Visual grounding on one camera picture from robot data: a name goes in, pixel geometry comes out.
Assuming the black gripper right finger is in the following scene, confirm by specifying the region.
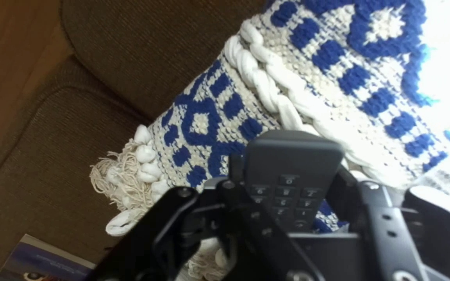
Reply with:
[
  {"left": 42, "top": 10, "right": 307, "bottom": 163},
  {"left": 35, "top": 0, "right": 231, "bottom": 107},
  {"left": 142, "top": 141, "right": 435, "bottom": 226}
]
[{"left": 357, "top": 182, "right": 431, "bottom": 281}]

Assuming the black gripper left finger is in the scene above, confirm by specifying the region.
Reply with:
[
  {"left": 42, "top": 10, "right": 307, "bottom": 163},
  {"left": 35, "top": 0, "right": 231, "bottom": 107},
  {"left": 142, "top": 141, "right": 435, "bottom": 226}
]
[{"left": 220, "top": 155, "right": 268, "bottom": 247}]

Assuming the black remote control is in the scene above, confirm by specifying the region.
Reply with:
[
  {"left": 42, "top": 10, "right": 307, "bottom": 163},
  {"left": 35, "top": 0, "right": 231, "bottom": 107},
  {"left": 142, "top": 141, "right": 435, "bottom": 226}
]
[{"left": 242, "top": 130, "right": 345, "bottom": 233}]

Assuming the brown fabric sofa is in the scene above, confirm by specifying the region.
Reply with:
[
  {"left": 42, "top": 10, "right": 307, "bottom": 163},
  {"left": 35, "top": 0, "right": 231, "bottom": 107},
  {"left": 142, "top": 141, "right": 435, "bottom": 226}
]
[{"left": 0, "top": 0, "right": 273, "bottom": 281}]

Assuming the blue white knitted pillow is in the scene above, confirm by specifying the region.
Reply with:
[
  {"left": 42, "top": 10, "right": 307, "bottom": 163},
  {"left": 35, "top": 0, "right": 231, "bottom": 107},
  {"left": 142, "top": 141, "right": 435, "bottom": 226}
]
[{"left": 88, "top": 0, "right": 450, "bottom": 281}]

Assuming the dark magazine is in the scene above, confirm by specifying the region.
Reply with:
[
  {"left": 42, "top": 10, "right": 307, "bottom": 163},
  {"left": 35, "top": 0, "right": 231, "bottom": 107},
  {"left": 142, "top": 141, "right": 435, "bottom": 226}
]
[{"left": 0, "top": 233, "right": 98, "bottom": 281}]

